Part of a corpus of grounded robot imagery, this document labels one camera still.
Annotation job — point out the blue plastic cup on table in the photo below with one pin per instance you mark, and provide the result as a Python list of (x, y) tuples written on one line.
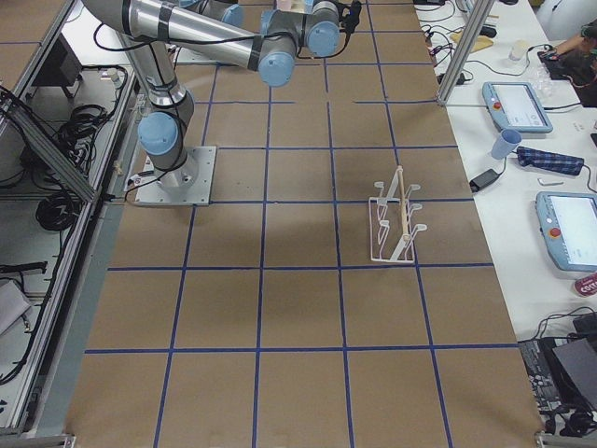
[(506, 142)]

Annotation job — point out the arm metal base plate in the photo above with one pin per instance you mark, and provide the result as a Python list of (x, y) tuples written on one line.
[(188, 185)]

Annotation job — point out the lower blue teach pendant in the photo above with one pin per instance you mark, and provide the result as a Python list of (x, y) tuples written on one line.
[(568, 225)]

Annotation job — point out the translucent cup on table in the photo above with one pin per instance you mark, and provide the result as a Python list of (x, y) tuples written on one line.
[(518, 50)]

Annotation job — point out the folded blue plaid umbrella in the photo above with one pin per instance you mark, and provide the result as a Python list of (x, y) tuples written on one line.
[(549, 161)]

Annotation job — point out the white wire cup rack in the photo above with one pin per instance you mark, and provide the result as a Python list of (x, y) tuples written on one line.
[(392, 231)]

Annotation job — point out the black box on shelf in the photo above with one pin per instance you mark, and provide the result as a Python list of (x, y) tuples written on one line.
[(62, 68)]

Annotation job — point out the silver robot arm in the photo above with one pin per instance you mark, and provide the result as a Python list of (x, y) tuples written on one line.
[(146, 28)]

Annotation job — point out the person's hand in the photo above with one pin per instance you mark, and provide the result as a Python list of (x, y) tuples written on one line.
[(570, 44)]

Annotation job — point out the maroon round sticker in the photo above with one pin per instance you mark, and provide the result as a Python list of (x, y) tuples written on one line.
[(586, 286)]

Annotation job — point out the aluminium frame post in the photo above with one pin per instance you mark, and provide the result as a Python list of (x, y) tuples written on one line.
[(476, 20)]

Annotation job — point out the upper blue teach pendant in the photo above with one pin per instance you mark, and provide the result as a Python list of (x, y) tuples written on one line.
[(515, 105)]

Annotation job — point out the black power adapter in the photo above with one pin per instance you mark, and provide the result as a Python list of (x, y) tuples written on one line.
[(483, 180)]

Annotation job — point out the blue teach pendant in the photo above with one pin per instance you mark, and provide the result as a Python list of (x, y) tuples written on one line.
[(568, 225), (515, 105)]

